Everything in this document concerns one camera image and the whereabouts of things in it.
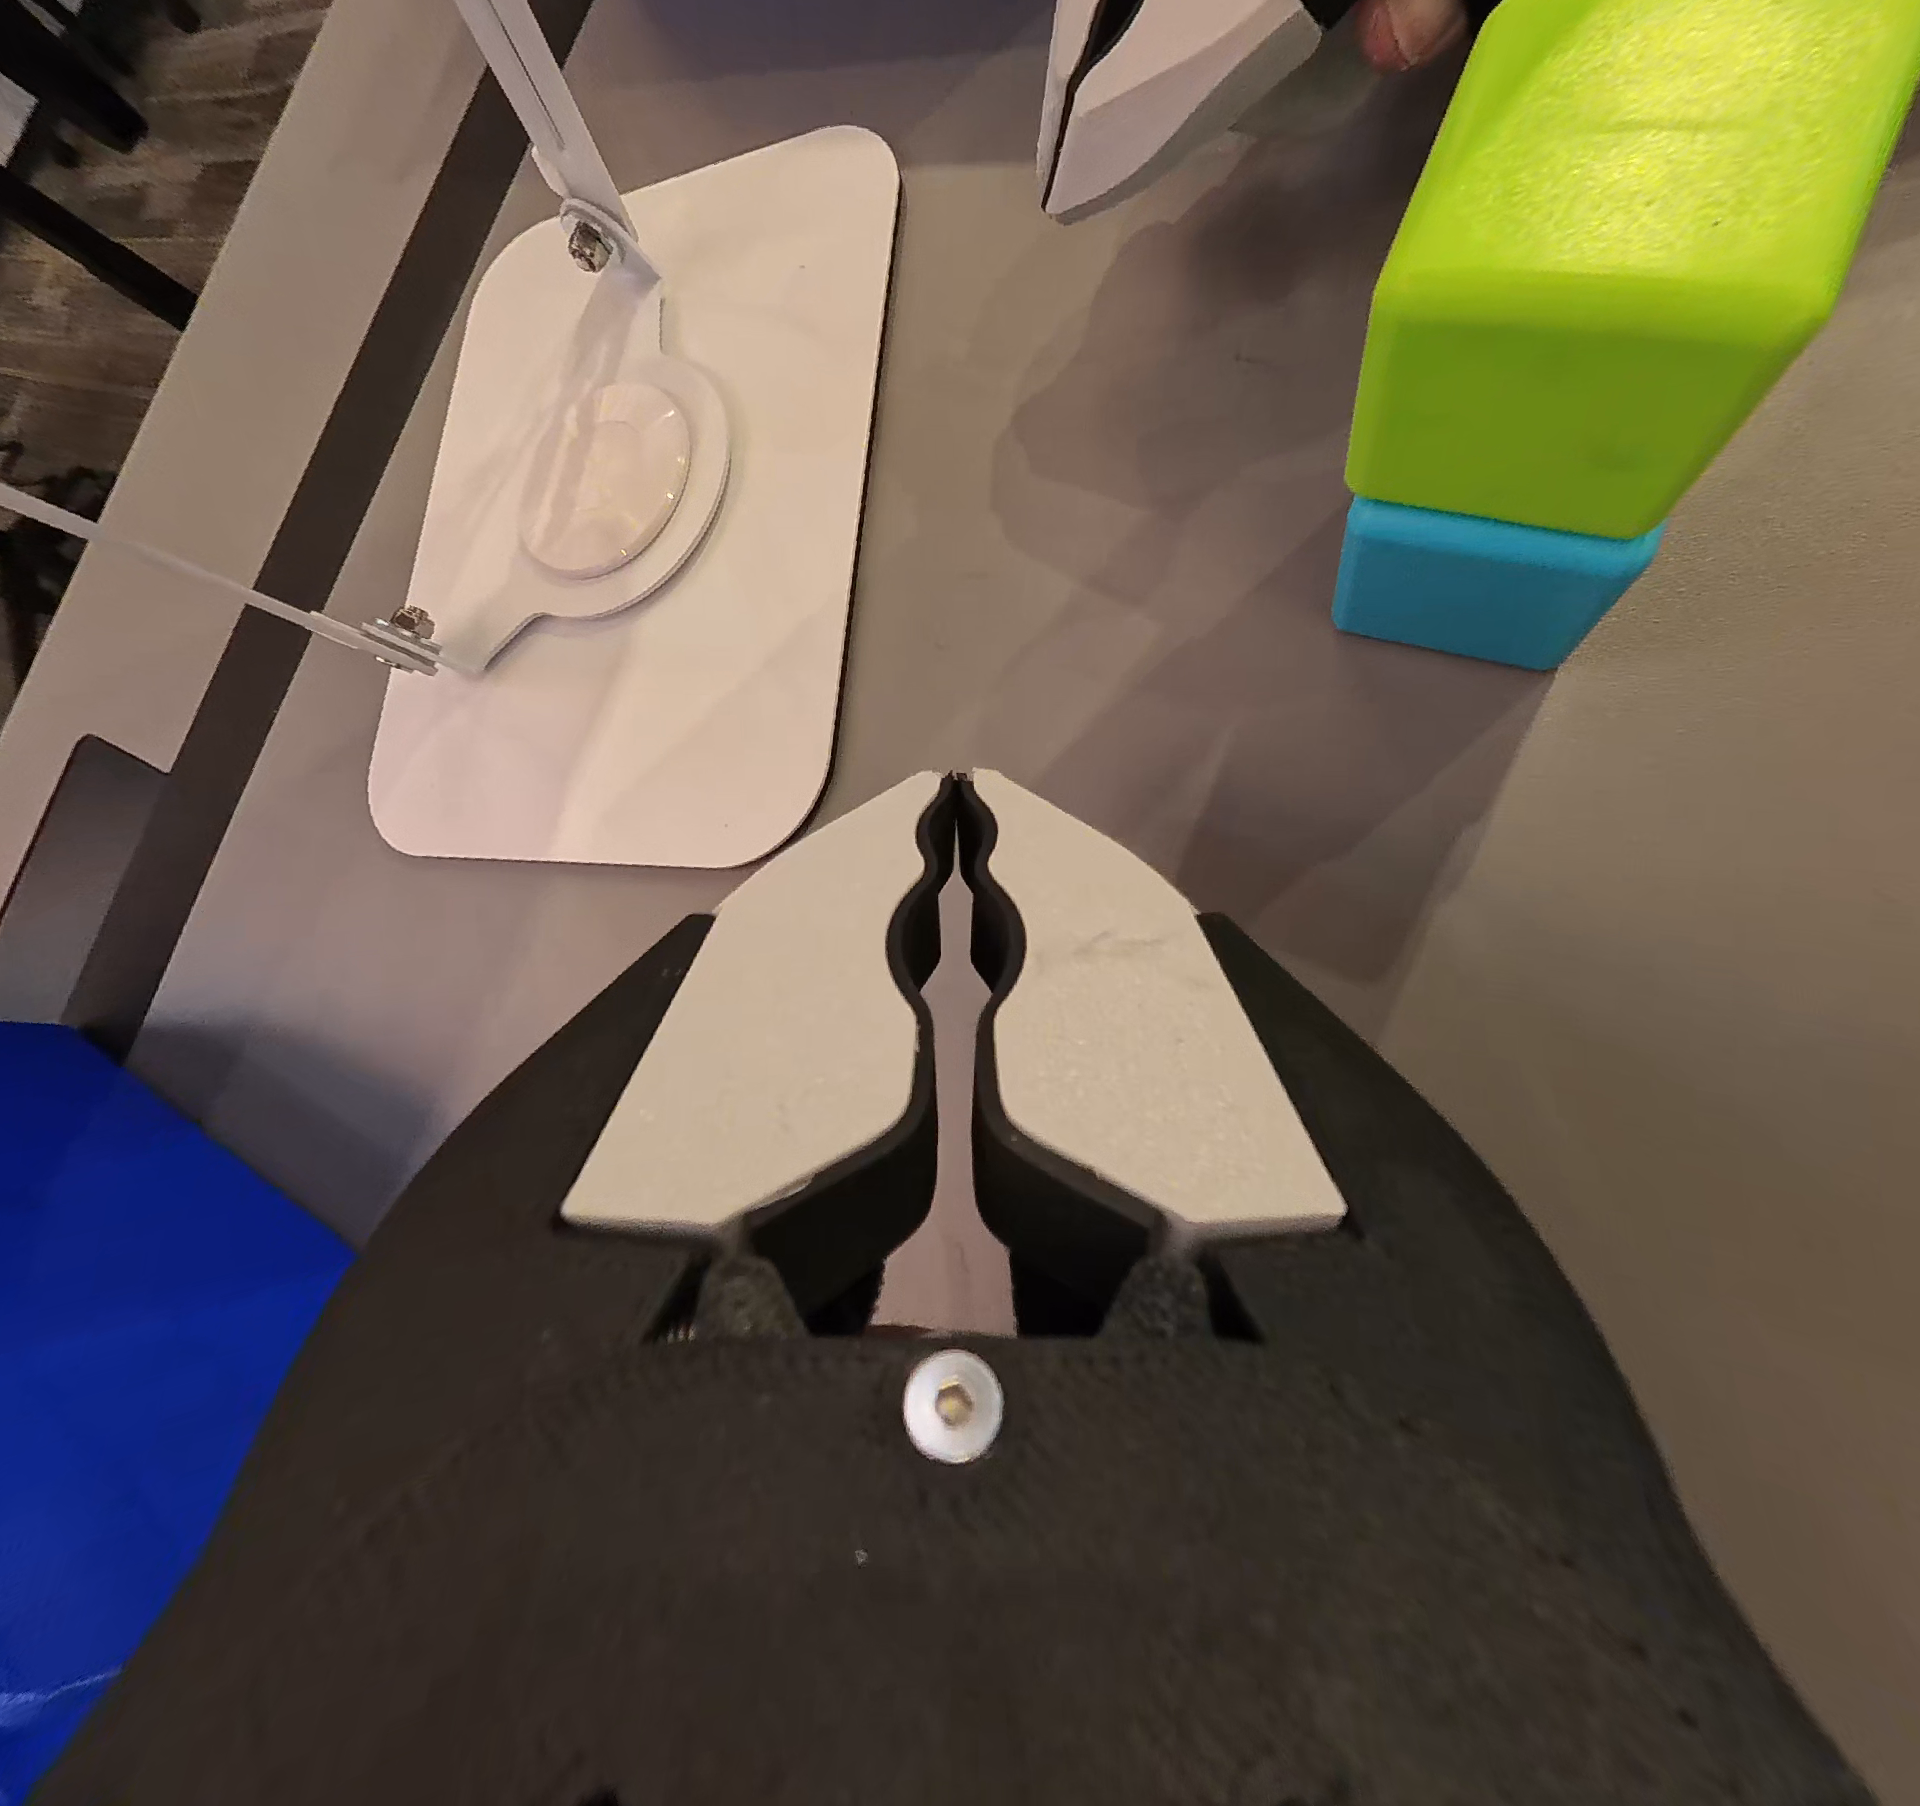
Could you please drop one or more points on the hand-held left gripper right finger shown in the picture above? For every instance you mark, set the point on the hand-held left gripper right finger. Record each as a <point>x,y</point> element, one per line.
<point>1171,1055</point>

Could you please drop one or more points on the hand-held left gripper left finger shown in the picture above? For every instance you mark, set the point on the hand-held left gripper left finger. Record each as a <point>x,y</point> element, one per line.
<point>751,1055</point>

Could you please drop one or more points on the green cube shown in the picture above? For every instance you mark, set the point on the green cube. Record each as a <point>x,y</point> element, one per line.
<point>1621,259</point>

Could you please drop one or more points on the light blue cube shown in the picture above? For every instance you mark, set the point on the light blue cube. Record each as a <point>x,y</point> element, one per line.
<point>1471,586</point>

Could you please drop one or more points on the blue plastic bin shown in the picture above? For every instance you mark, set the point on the blue plastic bin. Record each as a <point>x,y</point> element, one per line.
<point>137,1311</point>

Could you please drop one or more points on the grey desk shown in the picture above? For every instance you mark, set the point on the grey desk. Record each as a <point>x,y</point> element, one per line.
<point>1199,562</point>

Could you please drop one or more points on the wooden document stand white base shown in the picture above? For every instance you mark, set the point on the wooden document stand white base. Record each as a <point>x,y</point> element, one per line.
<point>751,486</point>

